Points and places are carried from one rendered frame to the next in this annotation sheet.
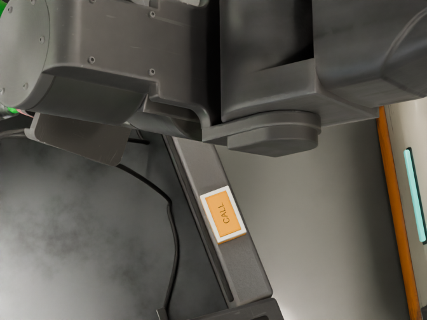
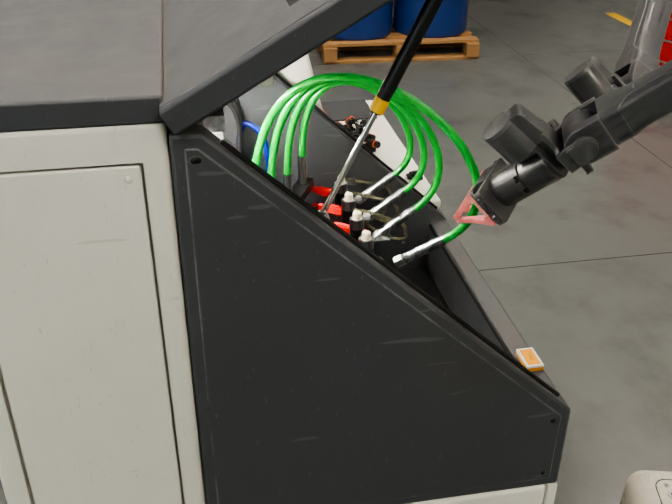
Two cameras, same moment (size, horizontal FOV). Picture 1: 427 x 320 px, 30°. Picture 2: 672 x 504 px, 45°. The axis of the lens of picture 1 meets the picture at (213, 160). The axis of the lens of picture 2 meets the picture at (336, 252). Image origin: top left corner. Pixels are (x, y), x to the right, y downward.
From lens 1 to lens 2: 0.96 m
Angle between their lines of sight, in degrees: 43
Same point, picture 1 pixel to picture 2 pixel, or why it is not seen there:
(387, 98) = (621, 131)
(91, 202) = not seen: hidden behind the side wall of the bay
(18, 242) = not seen: hidden behind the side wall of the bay
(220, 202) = (528, 352)
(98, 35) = (526, 114)
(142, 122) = (527, 174)
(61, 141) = (487, 200)
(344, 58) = (607, 109)
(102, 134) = (501, 208)
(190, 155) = (509, 338)
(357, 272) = not seen: outside the picture
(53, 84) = (510, 126)
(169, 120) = (541, 161)
